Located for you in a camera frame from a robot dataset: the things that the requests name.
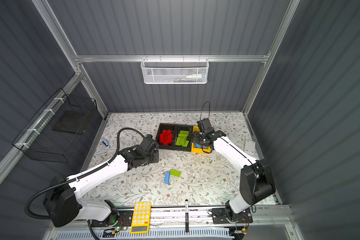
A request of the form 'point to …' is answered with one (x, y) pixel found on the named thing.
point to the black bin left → (164, 126)
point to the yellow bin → (199, 150)
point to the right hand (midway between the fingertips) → (198, 138)
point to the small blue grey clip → (105, 142)
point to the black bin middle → (179, 127)
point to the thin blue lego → (167, 178)
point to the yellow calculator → (141, 219)
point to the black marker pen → (186, 215)
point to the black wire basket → (53, 134)
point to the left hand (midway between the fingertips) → (158, 156)
